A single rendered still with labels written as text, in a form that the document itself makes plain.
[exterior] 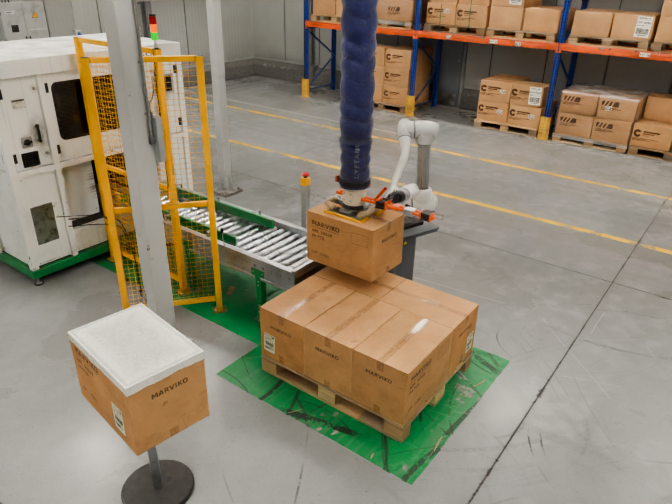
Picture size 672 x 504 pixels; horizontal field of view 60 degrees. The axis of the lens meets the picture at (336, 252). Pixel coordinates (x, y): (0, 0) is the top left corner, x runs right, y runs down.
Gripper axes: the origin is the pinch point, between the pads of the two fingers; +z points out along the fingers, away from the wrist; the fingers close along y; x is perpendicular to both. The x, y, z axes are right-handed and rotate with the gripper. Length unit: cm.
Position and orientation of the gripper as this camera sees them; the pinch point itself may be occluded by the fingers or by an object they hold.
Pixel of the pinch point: (385, 204)
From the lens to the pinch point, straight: 405.2
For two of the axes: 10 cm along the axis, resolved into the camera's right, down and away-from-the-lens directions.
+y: -0.2, 9.0, 4.4
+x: -8.0, -2.8, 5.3
